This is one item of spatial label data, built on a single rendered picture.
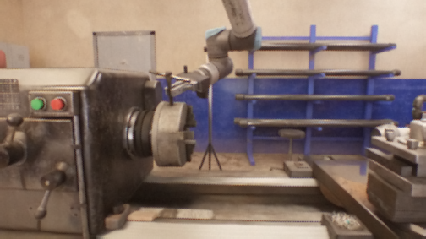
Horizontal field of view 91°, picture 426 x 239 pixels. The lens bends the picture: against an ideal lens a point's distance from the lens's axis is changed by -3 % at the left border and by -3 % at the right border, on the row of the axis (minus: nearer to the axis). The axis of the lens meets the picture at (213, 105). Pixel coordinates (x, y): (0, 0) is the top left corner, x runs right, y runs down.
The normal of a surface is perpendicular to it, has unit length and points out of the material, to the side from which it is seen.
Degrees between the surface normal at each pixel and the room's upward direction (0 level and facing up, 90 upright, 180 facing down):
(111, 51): 90
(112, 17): 90
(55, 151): 90
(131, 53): 90
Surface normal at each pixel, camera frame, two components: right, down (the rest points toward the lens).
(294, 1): -0.05, 0.11
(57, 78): -0.04, -0.62
